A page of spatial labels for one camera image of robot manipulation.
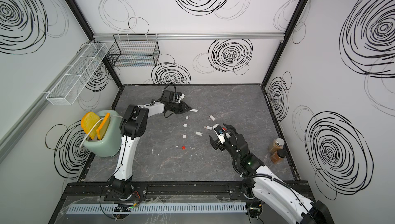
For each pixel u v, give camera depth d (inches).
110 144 30.3
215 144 27.7
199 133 37.0
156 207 30.3
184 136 36.6
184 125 38.6
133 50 38.0
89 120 29.5
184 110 38.7
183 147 34.9
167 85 36.6
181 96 40.2
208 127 37.9
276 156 31.2
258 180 21.4
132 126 24.7
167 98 35.9
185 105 39.8
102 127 28.5
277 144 31.0
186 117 40.0
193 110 41.2
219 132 25.8
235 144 22.7
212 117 40.0
